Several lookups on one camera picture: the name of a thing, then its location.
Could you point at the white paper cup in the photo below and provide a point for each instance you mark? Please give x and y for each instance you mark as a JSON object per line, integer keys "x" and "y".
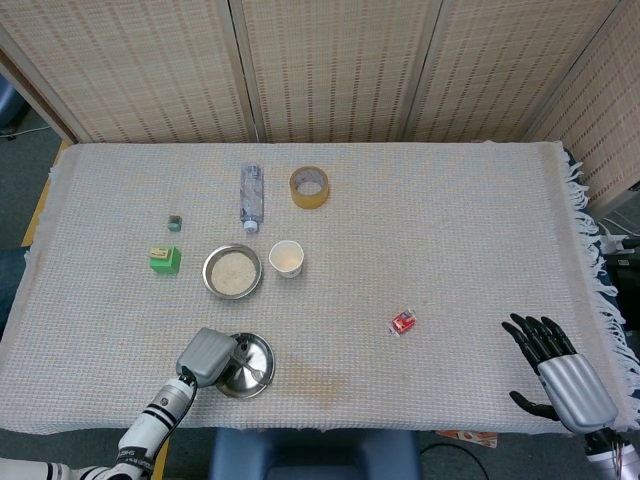
{"x": 287, "y": 260}

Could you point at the grey black right robot hand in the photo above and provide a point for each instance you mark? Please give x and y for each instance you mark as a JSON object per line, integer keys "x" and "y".
{"x": 580, "y": 395}

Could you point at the white power strip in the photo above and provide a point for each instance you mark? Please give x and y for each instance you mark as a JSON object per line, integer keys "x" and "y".
{"x": 617, "y": 235}

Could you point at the green cube block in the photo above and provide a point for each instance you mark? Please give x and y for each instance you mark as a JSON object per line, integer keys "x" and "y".
{"x": 167, "y": 266}

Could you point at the white powder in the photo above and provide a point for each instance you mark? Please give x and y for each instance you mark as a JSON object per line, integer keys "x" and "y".
{"x": 232, "y": 272}

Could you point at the orange printed paper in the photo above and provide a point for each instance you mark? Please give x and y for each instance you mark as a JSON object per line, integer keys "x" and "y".
{"x": 470, "y": 436}

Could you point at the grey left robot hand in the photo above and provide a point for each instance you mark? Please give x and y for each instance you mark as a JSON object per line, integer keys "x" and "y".
{"x": 205, "y": 357}

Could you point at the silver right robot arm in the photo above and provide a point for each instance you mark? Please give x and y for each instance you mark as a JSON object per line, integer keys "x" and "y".
{"x": 620, "y": 462}

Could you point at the round steel plate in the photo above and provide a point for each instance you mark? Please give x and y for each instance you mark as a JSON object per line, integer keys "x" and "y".
{"x": 260, "y": 350}

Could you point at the blue padded robot base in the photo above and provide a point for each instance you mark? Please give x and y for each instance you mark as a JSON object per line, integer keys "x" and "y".
{"x": 320, "y": 455}

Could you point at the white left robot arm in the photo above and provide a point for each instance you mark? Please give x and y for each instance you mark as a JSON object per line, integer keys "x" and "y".
{"x": 150, "y": 430}

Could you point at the black box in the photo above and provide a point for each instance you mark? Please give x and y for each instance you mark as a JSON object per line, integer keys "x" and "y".
{"x": 627, "y": 272}

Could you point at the clear plastic water bottle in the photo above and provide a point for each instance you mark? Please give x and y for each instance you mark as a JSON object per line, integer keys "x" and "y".
{"x": 251, "y": 195}

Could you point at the small beige block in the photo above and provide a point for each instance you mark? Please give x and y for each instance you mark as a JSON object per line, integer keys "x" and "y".
{"x": 158, "y": 252}

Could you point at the red snack packet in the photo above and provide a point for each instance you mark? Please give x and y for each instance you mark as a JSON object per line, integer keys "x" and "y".
{"x": 402, "y": 322}

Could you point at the steel bowl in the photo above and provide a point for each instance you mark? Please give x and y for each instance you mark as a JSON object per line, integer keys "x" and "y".
{"x": 207, "y": 272}

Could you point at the woven bamboo folding screen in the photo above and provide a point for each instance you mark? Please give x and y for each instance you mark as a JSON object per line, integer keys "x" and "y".
{"x": 340, "y": 65}

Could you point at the yellow packing tape roll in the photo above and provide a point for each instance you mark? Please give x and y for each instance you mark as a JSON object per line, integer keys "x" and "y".
{"x": 310, "y": 200}

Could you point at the beige woven tablecloth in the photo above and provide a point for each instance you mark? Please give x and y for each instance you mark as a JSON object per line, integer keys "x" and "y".
{"x": 425, "y": 240}

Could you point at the small teal block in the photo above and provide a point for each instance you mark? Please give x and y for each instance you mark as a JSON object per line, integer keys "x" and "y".
{"x": 174, "y": 223}

